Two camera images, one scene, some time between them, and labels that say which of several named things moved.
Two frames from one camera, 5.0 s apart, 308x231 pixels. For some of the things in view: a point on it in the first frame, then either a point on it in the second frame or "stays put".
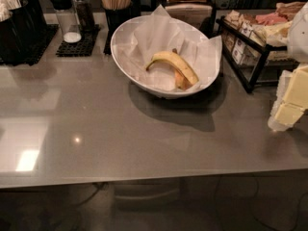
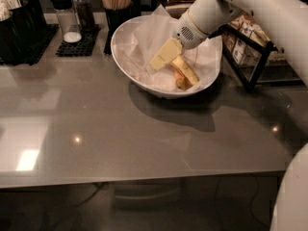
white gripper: (298, 43) → (188, 35)
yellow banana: (186, 78) stays put
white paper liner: (137, 43) stays put
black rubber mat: (85, 46) stays put
